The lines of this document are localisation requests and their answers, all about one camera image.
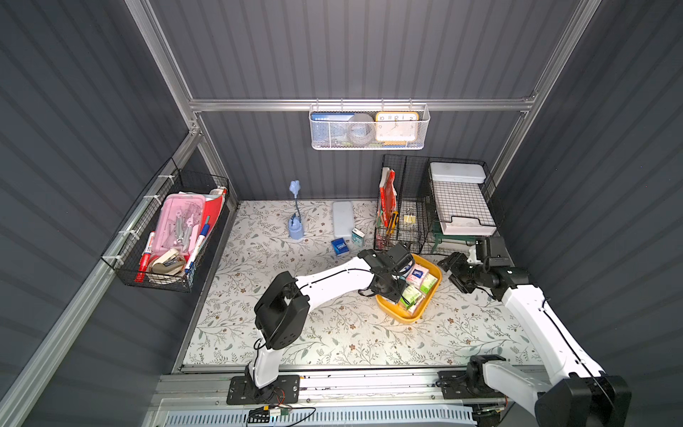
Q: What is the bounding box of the pink Tempo pack front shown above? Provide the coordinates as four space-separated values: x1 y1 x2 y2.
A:
406 263 430 288

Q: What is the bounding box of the green tissue pack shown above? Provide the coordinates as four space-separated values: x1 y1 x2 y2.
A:
399 285 424 312
420 273 439 295

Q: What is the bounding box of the teal tissue pack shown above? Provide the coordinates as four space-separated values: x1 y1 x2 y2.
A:
351 228 366 247

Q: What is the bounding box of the yellow plastic storage box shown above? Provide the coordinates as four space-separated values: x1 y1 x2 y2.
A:
375 254 443 325

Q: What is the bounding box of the dark blue Tempo tissue pack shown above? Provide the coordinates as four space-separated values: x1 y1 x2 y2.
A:
331 238 350 256

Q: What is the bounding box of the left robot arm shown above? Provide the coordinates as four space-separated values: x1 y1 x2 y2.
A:
245 244 414 390

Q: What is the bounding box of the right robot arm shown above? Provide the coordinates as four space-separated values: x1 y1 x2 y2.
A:
438 237 631 426

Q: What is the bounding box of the white lidded box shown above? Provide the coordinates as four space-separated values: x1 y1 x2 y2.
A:
430 162 487 184

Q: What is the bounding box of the light blue pencil case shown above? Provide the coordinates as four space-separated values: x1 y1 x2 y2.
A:
332 200 355 239

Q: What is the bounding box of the blue flower pen holder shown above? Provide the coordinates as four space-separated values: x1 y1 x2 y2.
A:
288 180 304 241

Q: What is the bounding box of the orange alarm clock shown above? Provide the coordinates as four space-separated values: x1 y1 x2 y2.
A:
375 111 420 143

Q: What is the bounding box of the grey tape roll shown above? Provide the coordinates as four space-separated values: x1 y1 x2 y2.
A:
347 113 375 147

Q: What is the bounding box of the pink plastic case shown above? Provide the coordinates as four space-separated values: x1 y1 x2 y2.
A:
152 193 206 257

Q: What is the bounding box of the red marker pen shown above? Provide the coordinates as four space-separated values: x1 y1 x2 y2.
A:
134 231 156 283

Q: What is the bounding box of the black wire desk organizer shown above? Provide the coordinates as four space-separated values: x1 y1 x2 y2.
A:
374 154 504 254

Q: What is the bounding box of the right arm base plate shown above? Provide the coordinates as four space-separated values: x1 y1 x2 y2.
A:
435 370 504 400

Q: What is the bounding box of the white wire wall basket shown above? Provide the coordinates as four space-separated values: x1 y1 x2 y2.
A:
309 101 430 151

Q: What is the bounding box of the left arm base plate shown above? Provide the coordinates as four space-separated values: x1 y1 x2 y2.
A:
226 375 301 406

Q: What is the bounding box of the black wire side basket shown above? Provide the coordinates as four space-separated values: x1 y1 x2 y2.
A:
102 161 229 293

